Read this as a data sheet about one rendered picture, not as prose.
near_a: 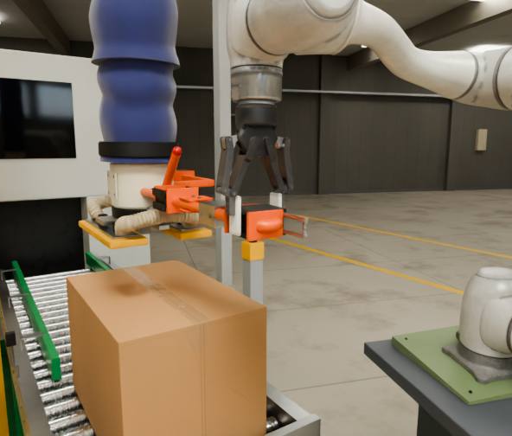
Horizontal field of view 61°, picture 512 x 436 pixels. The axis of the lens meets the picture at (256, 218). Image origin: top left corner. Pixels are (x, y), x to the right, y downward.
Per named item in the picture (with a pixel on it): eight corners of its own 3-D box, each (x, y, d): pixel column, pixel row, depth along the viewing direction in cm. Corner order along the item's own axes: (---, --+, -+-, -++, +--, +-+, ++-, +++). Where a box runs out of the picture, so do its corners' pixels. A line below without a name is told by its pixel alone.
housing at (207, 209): (196, 222, 92) (196, 201, 91) (225, 220, 95) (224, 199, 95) (213, 228, 86) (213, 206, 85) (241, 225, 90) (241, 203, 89)
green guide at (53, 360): (-1, 275, 282) (-3, 261, 280) (17, 272, 287) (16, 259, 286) (28, 387, 150) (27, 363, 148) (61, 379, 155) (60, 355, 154)
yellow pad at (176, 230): (137, 221, 147) (137, 206, 146) (165, 218, 152) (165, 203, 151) (180, 240, 119) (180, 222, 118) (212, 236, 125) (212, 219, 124)
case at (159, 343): (73, 387, 151) (65, 276, 145) (180, 356, 173) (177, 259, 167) (126, 503, 102) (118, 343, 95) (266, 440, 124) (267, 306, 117)
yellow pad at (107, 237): (78, 227, 136) (77, 210, 135) (111, 223, 142) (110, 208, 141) (110, 250, 108) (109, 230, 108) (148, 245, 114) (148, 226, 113)
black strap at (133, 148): (89, 154, 129) (88, 140, 128) (163, 153, 142) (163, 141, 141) (112, 157, 111) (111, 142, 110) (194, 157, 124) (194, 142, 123)
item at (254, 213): (223, 233, 81) (223, 206, 80) (256, 228, 85) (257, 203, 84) (248, 241, 74) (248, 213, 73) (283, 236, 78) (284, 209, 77)
